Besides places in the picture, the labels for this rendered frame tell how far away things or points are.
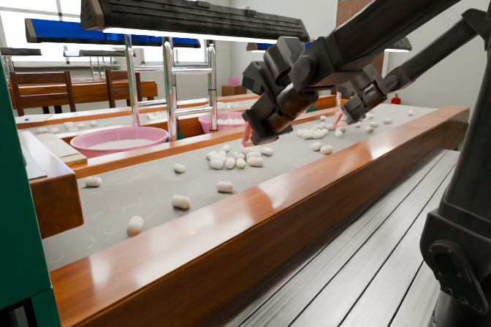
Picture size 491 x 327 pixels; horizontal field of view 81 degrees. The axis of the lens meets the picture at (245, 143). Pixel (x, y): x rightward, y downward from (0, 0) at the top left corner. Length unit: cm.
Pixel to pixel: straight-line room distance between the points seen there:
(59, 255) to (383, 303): 44
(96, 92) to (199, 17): 279
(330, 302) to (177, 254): 22
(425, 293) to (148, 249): 38
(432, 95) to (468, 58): 65
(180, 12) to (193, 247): 46
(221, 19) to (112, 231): 49
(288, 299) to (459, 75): 502
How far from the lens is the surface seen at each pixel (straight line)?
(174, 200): 52
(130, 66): 105
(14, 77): 299
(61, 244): 49
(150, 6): 63
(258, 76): 55
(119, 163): 74
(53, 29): 114
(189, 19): 66
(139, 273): 36
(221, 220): 43
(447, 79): 533
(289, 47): 52
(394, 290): 51
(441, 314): 44
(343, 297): 47
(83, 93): 336
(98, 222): 52
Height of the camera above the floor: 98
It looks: 16 degrees down
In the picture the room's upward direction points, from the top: straight up
